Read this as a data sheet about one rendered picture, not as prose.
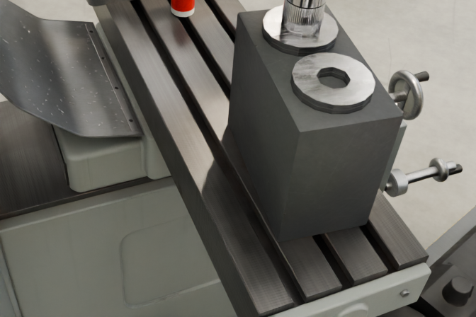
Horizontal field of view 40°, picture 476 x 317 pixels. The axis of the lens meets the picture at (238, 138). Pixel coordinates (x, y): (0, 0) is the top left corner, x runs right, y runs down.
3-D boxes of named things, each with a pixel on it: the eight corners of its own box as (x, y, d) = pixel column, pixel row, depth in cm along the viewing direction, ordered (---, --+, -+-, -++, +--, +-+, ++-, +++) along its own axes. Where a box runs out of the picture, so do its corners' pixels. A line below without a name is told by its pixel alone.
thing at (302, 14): (274, 16, 77) (280, -25, 73) (309, 10, 79) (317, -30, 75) (290, 39, 74) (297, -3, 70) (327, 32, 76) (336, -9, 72)
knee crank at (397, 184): (450, 162, 155) (459, 144, 151) (466, 180, 151) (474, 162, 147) (373, 185, 148) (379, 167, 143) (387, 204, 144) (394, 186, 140)
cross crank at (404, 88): (400, 95, 157) (413, 56, 149) (428, 127, 150) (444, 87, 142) (343, 108, 152) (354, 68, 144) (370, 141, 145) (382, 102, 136)
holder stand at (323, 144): (304, 110, 96) (328, -7, 82) (367, 225, 81) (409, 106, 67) (227, 122, 93) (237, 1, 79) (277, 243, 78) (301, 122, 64)
